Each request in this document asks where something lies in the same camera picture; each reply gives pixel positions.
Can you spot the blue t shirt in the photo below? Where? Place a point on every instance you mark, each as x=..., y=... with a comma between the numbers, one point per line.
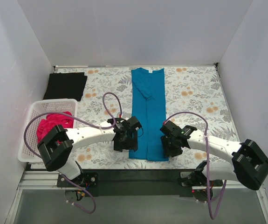
x=149, y=107

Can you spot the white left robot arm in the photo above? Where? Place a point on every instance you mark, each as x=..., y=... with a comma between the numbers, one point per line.
x=58, y=143

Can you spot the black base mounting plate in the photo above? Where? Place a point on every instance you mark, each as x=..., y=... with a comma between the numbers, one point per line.
x=141, y=182

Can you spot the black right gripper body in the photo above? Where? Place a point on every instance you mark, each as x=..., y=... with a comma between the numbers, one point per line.
x=171, y=149

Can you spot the aluminium frame rail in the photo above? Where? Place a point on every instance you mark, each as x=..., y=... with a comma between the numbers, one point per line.
x=42, y=179

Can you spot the floral patterned tablecloth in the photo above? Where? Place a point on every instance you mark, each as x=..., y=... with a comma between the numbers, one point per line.
x=194, y=96

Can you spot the folded black t shirt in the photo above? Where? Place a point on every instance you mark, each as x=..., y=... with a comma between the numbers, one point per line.
x=66, y=85

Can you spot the crumpled pink t shirt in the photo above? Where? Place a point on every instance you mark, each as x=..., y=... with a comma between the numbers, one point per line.
x=50, y=121

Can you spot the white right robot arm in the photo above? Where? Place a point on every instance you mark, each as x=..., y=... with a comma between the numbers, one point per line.
x=245, y=162

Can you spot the white plastic laundry basket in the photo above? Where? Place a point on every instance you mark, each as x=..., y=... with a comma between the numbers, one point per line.
x=37, y=108

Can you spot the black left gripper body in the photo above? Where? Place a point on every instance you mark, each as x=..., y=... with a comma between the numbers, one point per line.
x=126, y=143

